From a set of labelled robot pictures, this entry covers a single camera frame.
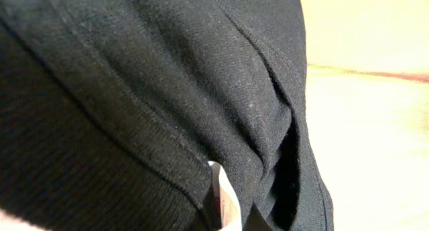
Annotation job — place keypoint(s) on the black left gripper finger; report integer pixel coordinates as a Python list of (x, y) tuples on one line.
[(255, 221)]

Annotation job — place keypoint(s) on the black t-shirt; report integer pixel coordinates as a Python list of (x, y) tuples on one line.
[(112, 110)]

